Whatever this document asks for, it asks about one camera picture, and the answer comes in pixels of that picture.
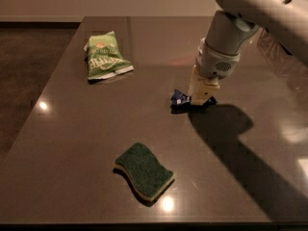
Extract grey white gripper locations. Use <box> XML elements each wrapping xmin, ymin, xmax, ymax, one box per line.
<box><xmin>188</xmin><ymin>38</ymin><xmax>241</xmax><ymax>106</ymax></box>

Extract blue rxbar blueberry wrapper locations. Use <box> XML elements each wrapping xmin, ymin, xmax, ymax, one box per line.
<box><xmin>170</xmin><ymin>90</ymin><xmax>217</xmax><ymax>107</ymax></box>

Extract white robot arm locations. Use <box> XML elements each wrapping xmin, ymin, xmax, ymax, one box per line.
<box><xmin>189</xmin><ymin>0</ymin><xmax>308</xmax><ymax>106</ymax></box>

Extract green yellow sponge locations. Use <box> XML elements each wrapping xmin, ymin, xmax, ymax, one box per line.
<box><xmin>115</xmin><ymin>142</ymin><xmax>174</xmax><ymax>202</ymax></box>

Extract green chip bag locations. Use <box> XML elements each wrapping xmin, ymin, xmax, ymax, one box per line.
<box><xmin>84</xmin><ymin>31</ymin><xmax>134</xmax><ymax>82</ymax></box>

